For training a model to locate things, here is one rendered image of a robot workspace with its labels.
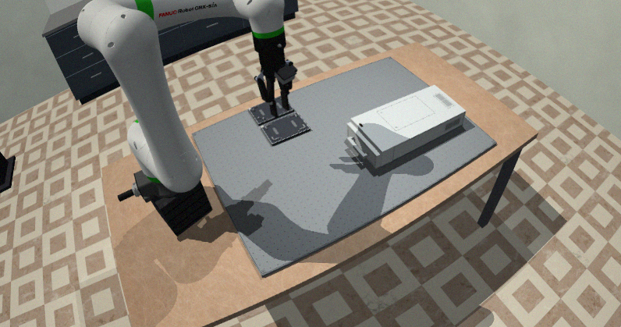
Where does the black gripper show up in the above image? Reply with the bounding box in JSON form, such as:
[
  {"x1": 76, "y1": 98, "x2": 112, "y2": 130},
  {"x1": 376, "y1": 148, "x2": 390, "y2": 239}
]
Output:
[{"x1": 254, "y1": 49, "x2": 293, "y2": 118}]

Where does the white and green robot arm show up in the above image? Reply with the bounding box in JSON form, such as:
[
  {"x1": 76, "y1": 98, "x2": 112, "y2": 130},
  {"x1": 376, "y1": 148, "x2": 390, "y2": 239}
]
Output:
[{"x1": 77, "y1": 0, "x2": 286, "y2": 203}]

